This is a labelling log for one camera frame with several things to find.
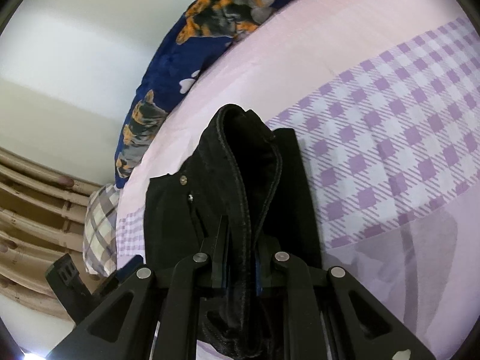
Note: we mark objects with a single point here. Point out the plaid pillow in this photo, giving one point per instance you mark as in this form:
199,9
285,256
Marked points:
99,228

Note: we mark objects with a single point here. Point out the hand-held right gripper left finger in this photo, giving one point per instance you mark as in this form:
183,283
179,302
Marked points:
224,262

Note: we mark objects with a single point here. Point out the black pants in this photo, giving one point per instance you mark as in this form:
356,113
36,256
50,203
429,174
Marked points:
243,180

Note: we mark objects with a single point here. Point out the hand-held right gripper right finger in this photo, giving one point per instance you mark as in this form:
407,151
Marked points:
258,273

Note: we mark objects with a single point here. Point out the rattan headboard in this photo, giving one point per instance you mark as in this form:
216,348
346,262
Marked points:
33,213

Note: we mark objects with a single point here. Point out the blue dog print blanket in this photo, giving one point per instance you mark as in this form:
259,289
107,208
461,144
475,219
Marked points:
165,63

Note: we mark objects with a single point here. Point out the pink purple checked bed sheet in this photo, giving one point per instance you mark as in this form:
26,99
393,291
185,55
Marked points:
375,138

